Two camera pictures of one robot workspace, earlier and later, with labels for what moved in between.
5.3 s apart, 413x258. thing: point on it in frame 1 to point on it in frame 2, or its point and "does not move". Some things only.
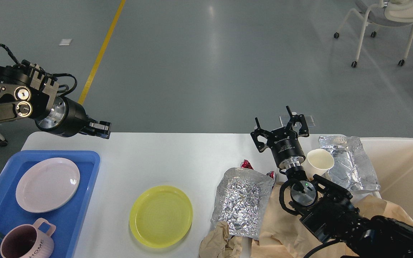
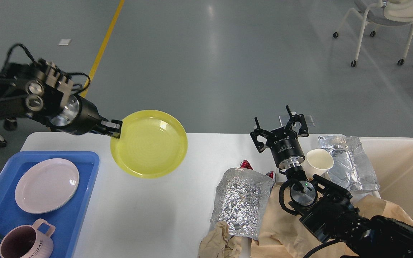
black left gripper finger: x=102 y=129 to x=113 y=128
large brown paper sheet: x=287 y=239 does not move
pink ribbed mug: x=27 y=240 does not move
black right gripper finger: x=259 y=132 does not move
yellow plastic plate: x=160 y=216 to x=152 y=144
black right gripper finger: x=304 y=131 does not move
